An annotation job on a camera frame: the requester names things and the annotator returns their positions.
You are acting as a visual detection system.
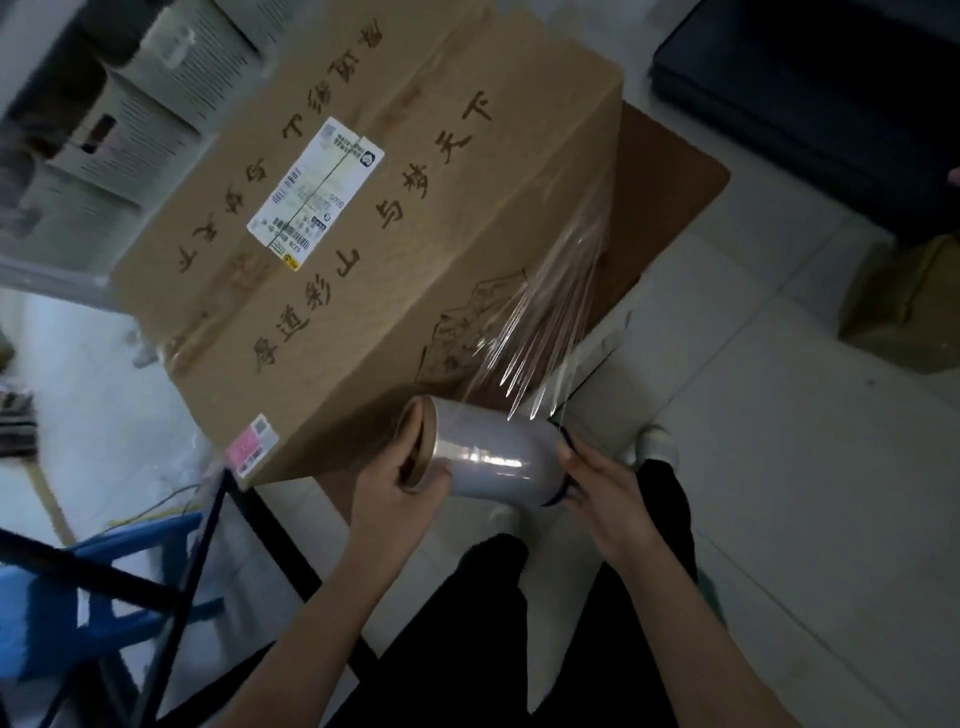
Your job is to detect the brown wooden board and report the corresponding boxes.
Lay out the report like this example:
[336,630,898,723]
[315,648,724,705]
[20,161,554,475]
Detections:
[318,101,733,526]

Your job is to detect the stretch film roll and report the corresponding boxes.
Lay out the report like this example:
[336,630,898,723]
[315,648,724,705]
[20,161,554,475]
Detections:
[395,172,624,509]

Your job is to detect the person's right forearm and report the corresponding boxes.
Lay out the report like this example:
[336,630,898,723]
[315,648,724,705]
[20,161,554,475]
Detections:
[614,536,804,728]

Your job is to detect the person's left forearm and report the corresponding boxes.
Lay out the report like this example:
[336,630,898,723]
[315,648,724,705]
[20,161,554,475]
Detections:
[206,539,421,728]

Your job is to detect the blue plastic stool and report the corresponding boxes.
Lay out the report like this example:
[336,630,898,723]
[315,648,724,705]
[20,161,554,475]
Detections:
[0,509,226,685]

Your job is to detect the white rack basket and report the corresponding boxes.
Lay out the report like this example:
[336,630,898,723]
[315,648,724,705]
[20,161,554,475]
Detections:
[44,74,204,208]
[0,161,159,275]
[112,0,264,136]

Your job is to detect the person's right white shoe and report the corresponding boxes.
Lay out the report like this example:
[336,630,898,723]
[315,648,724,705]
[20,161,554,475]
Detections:
[633,423,682,472]

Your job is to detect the person's right hand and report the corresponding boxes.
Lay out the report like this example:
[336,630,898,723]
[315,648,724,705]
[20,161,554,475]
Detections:
[556,427,669,571]

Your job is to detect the black metal table frame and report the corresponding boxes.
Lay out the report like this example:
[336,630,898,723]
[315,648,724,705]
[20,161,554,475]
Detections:
[0,468,376,728]

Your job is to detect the brown cardboard box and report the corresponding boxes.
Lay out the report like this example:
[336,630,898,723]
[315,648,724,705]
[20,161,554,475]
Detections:
[110,0,625,493]

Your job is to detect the person's left hand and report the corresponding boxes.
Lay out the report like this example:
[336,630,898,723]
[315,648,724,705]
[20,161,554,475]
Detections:
[348,404,454,571]

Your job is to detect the dark low cabinet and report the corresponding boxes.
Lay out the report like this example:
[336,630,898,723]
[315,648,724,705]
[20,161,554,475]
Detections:
[648,0,960,245]

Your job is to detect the white storage rack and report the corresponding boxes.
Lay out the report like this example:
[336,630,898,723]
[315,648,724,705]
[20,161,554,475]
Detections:
[0,0,301,313]

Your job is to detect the person's black trousers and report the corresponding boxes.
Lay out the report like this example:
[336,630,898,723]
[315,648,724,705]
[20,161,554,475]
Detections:
[329,458,725,728]

